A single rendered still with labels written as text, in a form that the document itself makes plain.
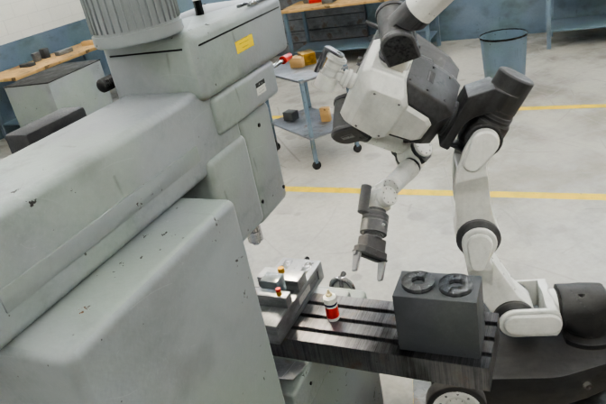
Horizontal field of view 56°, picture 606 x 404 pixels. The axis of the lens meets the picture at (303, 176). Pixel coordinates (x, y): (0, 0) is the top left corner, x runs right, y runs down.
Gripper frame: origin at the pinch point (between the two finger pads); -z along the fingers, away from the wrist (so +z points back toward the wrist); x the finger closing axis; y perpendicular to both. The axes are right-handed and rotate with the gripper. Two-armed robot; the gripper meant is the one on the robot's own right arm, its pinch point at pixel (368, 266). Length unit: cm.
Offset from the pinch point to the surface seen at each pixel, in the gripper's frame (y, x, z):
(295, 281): -13.9, 17.2, -8.5
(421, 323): 25.7, 0.3, -18.9
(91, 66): -427, 52, 250
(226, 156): 19, 64, 6
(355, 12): -463, -280, 552
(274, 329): -10.8, 23.1, -25.0
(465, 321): 36.4, -4.7, -17.6
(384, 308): 2.3, -6.6, -11.9
